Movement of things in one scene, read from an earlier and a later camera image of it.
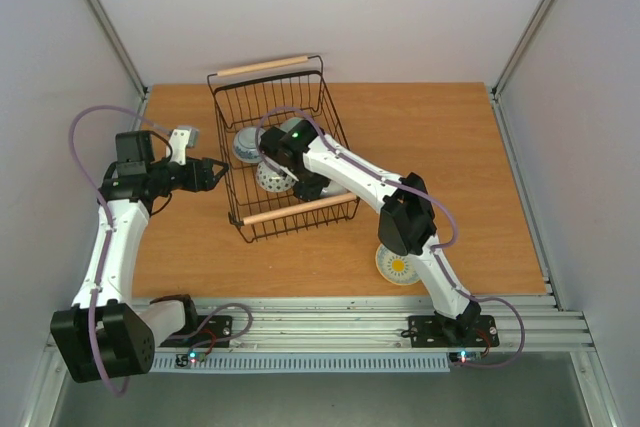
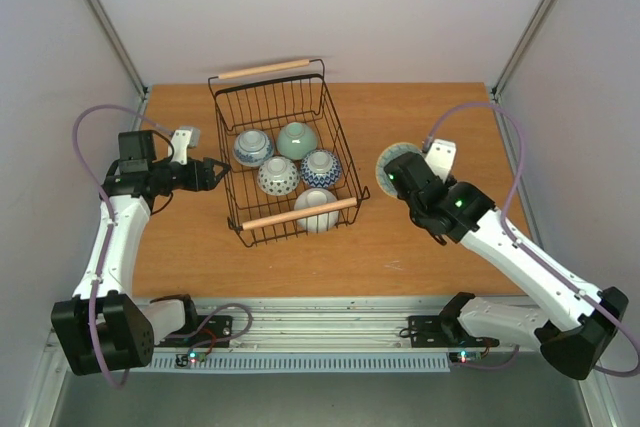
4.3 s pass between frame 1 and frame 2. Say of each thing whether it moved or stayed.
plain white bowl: moved
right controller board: stayed
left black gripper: stayed
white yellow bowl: moved
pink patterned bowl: stayed
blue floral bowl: stayed
